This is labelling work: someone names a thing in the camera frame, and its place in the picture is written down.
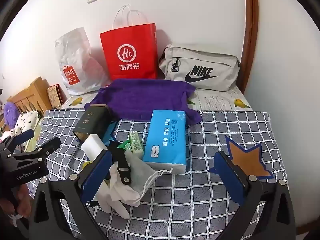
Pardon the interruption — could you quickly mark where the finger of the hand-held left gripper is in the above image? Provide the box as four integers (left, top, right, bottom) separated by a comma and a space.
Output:
2, 129, 35, 151
25, 137, 61, 159

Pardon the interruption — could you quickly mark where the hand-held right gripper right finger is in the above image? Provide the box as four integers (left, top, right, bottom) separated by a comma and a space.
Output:
214, 151, 304, 240

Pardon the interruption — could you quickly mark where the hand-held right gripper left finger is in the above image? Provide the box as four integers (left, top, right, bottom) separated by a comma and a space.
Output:
26, 150, 113, 240

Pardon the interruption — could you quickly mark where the black watch strap with holes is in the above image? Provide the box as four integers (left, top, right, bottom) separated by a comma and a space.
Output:
109, 145, 133, 187

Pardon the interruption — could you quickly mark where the white glove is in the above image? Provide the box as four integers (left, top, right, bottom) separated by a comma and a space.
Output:
96, 150, 140, 219

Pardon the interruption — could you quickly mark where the white sponge block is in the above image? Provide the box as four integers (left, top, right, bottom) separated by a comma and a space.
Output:
81, 134, 108, 161

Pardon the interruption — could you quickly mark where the green stick packet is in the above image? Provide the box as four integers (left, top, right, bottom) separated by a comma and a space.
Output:
117, 141, 132, 152

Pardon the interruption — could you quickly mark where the light green tissue packet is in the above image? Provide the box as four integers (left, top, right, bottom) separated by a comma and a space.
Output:
128, 131, 145, 159

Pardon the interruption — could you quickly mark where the person's left hand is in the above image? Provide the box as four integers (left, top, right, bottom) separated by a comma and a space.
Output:
0, 182, 33, 220

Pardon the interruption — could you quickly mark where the light green cloth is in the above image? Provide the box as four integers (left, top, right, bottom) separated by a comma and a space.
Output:
24, 119, 44, 153

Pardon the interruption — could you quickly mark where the white floral cloth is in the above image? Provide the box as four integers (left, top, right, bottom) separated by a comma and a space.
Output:
11, 110, 42, 140

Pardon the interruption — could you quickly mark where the purple plush toy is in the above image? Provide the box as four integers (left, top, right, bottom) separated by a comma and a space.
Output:
3, 102, 19, 127

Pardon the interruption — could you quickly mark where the brown star with blue edge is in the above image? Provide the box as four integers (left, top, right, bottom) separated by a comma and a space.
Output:
207, 135, 275, 180

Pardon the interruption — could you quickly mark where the grey checked blanket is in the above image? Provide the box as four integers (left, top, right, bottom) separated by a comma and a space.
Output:
26, 109, 288, 240

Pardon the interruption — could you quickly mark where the patterned flat box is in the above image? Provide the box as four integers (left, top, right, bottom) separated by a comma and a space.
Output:
47, 84, 66, 109

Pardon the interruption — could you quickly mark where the dark green box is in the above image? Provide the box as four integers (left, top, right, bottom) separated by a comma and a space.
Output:
72, 104, 118, 143

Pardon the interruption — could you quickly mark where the blue tissue pack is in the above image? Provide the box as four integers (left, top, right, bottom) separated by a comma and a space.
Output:
142, 109, 187, 174

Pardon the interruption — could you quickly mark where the purple towel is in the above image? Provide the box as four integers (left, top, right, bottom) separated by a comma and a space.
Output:
84, 79, 202, 125

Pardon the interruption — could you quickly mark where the white plastic shopping bag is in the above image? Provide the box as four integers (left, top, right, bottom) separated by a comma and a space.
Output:
54, 27, 110, 96

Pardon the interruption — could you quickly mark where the grey sling bag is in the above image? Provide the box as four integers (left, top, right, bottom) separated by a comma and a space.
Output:
158, 44, 241, 92

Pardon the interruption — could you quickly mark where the red paper bag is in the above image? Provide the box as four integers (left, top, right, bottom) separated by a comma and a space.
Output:
99, 4, 158, 82

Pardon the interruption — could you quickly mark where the brown wooden frame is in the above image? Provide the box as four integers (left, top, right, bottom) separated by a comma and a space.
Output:
236, 0, 259, 93

